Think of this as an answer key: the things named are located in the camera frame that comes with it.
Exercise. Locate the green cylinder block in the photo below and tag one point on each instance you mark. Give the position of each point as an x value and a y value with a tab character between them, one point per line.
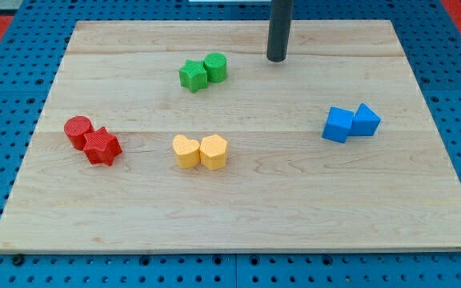
215	65

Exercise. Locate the yellow heart block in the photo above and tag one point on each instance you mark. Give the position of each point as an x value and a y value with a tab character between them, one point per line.
186	151

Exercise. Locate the green star block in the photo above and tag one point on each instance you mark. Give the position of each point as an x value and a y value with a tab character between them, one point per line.
193	76

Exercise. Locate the yellow hexagon block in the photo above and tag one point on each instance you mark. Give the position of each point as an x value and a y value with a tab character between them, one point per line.
213	152

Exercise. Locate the light wooden board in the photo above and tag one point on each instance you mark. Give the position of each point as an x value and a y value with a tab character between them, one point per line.
285	189

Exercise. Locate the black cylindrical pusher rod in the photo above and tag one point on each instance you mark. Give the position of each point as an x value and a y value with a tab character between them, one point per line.
279	29

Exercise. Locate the blue triangular prism block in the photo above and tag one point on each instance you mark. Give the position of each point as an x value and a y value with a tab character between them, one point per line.
365	122

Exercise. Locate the blue cube block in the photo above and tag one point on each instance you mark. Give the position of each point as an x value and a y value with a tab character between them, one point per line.
338	124

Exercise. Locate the red cylinder block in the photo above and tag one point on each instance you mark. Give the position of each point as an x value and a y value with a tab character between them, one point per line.
75	129

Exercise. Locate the red star block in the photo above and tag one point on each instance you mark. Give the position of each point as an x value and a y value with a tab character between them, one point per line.
101	147

